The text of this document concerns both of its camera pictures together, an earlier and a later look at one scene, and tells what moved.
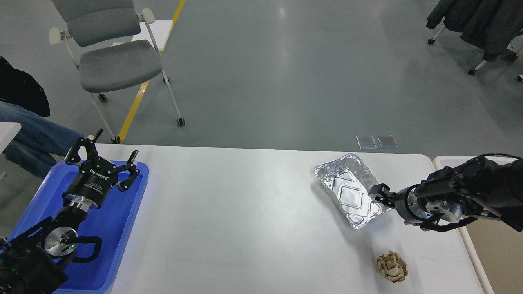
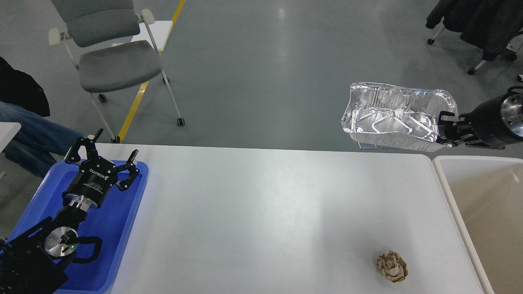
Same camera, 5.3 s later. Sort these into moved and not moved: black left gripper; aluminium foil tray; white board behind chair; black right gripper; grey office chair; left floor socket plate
Moved: aluminium foil tray; black right gripper
Not moved: grey office chair; white board behind chair; left floor socket plate; black left gripper
